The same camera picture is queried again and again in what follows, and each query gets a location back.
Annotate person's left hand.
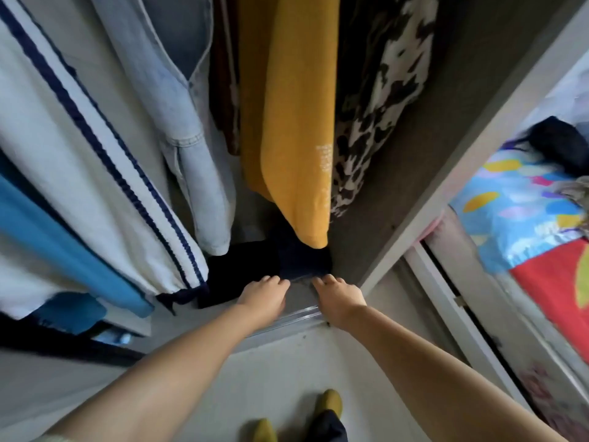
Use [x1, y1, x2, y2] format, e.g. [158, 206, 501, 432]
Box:
[236, 275, 291, 335]

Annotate person's right hand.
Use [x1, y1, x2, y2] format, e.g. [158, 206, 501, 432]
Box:
[312, 273, 368, 332]

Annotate person's left forearm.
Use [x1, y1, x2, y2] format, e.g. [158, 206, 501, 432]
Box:
[44, 303, 259, 442]

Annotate person's right forearm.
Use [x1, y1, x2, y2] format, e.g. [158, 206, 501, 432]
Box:
[328, 304, 569, 442]

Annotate dark navy folded clothes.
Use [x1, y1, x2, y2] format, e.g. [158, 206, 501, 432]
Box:
[198, 220, 333, 310]

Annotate yellow slipper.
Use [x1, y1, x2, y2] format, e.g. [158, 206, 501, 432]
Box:
[252, 418, 279, 442]
[314, 389, 344, 420]

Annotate person's dark trouser leg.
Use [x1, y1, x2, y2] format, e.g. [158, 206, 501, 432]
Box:
[306, 409, 349, 442]

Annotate mustard yellow hanging garment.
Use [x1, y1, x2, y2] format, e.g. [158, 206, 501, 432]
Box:
[237, 0, 341, 250]

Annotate light blue denim jacket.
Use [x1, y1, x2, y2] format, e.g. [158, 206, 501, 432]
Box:
[89, 0, 238, 257]

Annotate colourful spotted blue bedsheet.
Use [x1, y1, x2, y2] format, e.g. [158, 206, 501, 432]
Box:
[448, 146, 589, 275]

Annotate grey wardrobe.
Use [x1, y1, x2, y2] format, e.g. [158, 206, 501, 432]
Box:
[230, 0, 589, 297]

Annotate dark brown hanging garment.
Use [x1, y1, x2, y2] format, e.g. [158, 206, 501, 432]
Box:
[209, 0, 243, 157]

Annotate black and white patterned garment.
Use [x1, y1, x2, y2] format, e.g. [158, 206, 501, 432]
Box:
[329, 0, 441, 220]

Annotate red blanket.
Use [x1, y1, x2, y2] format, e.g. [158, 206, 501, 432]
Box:
[509, 238, 589, 351]

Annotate blue hanging garment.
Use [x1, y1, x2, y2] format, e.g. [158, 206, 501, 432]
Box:
[0, 151, 155, 337]

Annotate white jacket with navy stripes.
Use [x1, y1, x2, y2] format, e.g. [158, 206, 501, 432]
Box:
[0, 0, 210, 321]

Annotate grey patterned cloth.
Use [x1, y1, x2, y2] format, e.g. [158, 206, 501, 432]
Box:
[558, 176, 589, 236]

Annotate metal wardrobe sliding rail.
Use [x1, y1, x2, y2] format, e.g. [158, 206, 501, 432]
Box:
[248, 305, 328, 339]

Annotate white bed frame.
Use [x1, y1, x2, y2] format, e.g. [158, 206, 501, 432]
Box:
[404, 206, 589, 442]

